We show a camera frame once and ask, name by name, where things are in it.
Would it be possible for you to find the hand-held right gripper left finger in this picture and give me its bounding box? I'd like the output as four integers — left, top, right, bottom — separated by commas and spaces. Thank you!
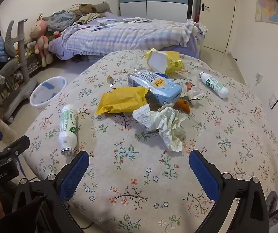
10, 150, 90, 233

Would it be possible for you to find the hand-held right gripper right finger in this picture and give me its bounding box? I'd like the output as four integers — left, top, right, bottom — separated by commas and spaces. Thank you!
189, 150, 270, 233

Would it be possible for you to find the orange peel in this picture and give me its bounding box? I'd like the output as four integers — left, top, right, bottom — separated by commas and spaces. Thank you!
175, 98, 200, 113

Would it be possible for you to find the blue biscuit box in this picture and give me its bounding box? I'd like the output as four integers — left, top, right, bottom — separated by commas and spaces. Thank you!
127, 69, 183, 106

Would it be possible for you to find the white bottle with green label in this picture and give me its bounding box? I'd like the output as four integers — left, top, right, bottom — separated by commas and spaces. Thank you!
58, 104, 78, 156
200, 71, 229, 99

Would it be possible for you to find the floral tablecloth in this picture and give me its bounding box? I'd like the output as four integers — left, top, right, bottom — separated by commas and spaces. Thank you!
23, 49, 278, 233

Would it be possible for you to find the crumpled white paper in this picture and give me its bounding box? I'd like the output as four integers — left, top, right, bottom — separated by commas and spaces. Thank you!
132, 103, 187, 152

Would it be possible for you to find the white nut snack wrapper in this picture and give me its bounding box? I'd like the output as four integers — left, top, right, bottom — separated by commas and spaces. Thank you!
181, 80, 204, 107

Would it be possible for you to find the yellow plastic packet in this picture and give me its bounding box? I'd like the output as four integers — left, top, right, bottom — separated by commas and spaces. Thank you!
96, 86, 150, 115

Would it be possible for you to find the small torn foil wrapper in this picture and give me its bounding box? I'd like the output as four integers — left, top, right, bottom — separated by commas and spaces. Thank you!
106, 75, 117, 89

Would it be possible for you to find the purple bed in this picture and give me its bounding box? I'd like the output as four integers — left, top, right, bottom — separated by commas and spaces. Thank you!
48, 12, 201, 61

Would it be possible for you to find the pink plush monkey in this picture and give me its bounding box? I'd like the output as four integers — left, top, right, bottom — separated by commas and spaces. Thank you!
29, 19, 54, 68

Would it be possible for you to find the yellow paper carton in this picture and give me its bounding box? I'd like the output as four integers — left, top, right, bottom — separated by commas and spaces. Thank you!
144, 49, 185, 75

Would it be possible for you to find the blue-grey bag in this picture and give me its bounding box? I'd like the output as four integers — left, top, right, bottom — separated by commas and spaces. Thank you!
46, 11, 76, 32

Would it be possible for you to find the checked blanket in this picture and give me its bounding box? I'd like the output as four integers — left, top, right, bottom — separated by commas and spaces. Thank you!
61, 17, 209, 55

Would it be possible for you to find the white door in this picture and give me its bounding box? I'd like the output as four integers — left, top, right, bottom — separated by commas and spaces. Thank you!
201, 0, 236, 54

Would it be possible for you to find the brown plush bear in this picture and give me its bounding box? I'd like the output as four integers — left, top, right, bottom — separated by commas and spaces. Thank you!
78, 3, 97, 14

